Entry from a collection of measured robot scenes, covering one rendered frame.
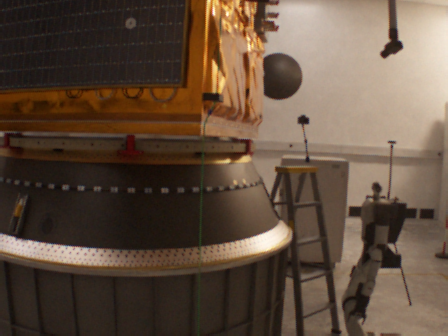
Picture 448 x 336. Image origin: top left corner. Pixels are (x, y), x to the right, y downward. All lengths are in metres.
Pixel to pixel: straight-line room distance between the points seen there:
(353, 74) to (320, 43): 1.03
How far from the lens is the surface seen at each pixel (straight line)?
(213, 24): 1.89
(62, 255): 2.01
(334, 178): 6.01
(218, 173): 2.31
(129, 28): 1.91
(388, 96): 10.24
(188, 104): 1.80
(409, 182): 10.34
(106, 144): 2.10
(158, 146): 2.12
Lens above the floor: 1.74
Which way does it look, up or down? 3 degrees down
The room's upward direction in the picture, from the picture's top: 2 degrees clockwise
